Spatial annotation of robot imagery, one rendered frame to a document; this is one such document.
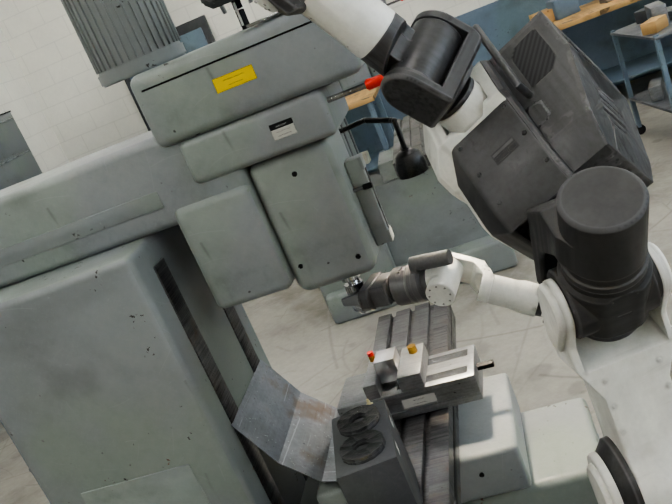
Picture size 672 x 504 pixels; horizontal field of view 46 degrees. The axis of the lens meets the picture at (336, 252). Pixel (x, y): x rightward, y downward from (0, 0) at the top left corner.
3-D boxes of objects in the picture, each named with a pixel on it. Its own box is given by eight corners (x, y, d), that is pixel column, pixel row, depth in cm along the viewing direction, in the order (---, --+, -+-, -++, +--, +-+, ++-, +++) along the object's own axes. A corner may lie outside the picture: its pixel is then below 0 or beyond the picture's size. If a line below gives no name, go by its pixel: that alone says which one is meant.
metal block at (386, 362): (403, 366, 197) (395, 346, 195) (401, 379, 192) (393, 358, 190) (384, 371, 199) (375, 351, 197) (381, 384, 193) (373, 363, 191)
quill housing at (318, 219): (385, 239, 192) (337, 117, 183) (379, 272, 173) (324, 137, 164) (314, 263, 197) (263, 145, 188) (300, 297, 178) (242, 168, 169)
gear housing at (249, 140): (351, 110, 184) (335, 70, 181) (338, 134, 161) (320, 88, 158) (224, 158, 192) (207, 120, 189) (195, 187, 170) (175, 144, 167)
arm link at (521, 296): (491, 290, 179) (577, 312, 175) (484, 316, 171) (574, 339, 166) (500, 251, 173) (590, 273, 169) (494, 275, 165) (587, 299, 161)
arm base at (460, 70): (501, 47, 128) (456, 69, 138) (446, -7, 124) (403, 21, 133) (469, 117, 123) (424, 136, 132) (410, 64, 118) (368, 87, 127)
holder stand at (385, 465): (415, 469, 170) (382, 393, 164) (431, 535, 149) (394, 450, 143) (363, 489, 171) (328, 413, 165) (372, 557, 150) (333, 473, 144)
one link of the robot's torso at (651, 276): (672, 271, 106) (628, 212, 114) (579, 309, 107) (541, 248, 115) (668, 322, 116) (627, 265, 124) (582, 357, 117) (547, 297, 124)
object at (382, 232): (394, 235, 183) (361, 152, 177) (393, 241, 179) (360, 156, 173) (378, 240, 184) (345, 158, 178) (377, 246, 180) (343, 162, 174)
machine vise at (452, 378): (483, 366, 199) (469, 329, 195) (483, 399, 185) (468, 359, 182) (355, 399, 208) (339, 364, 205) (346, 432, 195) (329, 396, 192)
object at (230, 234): (310, 249, 198) (270, 154, 190) (293, 289, 176) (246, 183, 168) (243, 272, 203) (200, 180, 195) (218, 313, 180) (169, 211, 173)
